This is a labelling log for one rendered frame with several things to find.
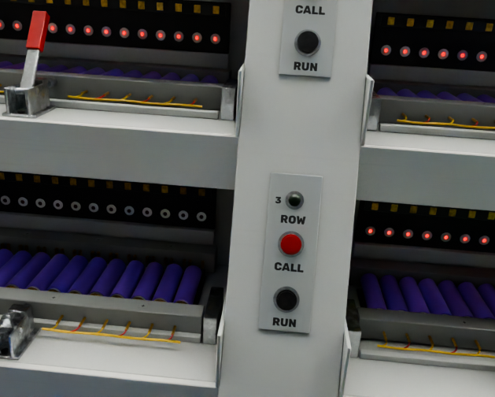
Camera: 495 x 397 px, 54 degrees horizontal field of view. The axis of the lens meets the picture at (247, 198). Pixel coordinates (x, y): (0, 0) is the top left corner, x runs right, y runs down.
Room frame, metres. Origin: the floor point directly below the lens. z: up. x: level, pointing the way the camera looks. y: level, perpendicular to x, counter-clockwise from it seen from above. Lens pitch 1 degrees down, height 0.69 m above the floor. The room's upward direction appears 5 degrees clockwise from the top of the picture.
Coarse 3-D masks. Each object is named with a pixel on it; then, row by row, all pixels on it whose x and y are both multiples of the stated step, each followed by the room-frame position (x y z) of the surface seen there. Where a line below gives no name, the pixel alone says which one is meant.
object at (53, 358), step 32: (0, 224) 0.56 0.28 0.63; (32, 224) 0.56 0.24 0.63; (64, 224) 0.56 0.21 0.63; (96, 224) 0.56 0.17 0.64; (128, 224) 0.55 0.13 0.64; (160, 224) 0.56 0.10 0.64; (224, 288) 0.51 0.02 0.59; (32, 352) 0.41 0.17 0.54; (64, 352) 0.41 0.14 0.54; (96, 352) 0.41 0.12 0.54; (128, 352) 0.41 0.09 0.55; (160, 352) 0.42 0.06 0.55; (192, 352) 0.42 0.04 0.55; (0, 384) 0.40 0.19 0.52; (32, 384) 0.40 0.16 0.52; (64, 384) 0.39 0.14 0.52; (96, 384) 0.39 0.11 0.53; (128, 384) 0.39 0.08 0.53; (160, 384) 0.39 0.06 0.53; (192, 384) 0.38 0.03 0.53
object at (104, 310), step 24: (0, 288) 0.45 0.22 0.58; (0, 312) 0.44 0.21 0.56; (48, 312) 0.44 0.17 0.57; (72, 312) 0.44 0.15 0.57; (96, 312) 0.43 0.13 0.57; (120, 312) 0.43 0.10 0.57; (144, 312) 0.43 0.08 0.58; (168, 312) 0.43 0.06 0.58; (192, 312) 0.43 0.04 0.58; (120, 336) 0.42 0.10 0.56; (144, 336) 0.42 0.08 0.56
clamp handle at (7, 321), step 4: (4, 320) 0.40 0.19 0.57; (8, 320) 0.40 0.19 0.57; (12, 320) 0.40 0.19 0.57; (4, 324) 0.40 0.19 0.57; (8, 324) 0.40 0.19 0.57; (12, 324) 0.40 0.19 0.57; (0, 328) 0.40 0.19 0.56; (4, 328) 0.40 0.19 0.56; (8, 328) 0.40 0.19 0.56; (12, 328) 0.40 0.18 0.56; (0, 332) 0.39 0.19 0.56; (4, 332) 0.39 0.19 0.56; (8, 332) 0.40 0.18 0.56; (0, 336) 0.38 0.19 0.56; (4, 336) 0.39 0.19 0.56
